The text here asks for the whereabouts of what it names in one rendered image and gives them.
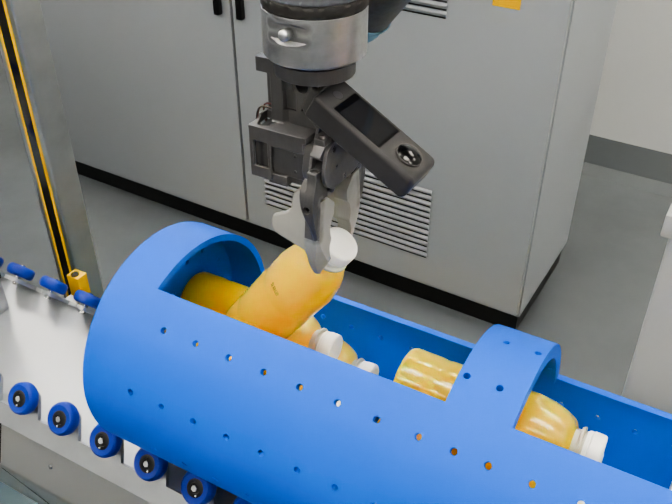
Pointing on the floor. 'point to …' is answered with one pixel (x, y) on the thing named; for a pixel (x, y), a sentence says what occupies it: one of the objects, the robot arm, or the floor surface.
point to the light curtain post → (47, 138)
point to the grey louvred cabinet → (550, 91)
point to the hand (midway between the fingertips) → (336, 251)
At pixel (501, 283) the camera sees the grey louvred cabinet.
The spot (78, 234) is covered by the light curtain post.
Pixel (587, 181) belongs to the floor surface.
